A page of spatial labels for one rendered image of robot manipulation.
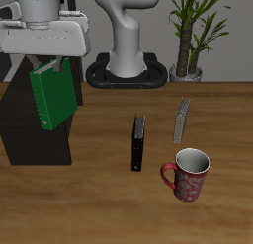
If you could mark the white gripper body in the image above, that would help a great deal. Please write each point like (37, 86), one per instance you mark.
(49, 39)

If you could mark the green book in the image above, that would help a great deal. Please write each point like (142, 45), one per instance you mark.
(54, 96)

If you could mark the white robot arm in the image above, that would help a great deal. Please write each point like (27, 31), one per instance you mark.
(126, 40)

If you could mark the pot plant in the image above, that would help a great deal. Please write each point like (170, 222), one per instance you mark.
(184, 50)

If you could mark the grey book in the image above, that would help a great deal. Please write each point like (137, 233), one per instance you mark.
(180, 122)

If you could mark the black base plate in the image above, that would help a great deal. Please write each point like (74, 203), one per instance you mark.
(95, 78)

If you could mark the black book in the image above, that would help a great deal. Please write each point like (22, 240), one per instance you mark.
(137, 149)

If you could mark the red patterned mug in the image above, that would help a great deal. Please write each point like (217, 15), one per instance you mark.
(189, 185)

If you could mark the dark brown desk caddy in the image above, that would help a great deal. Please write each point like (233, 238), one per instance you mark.
(29, 136)

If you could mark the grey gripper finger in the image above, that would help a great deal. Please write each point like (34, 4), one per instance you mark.
(58, 65)
(34, 61)

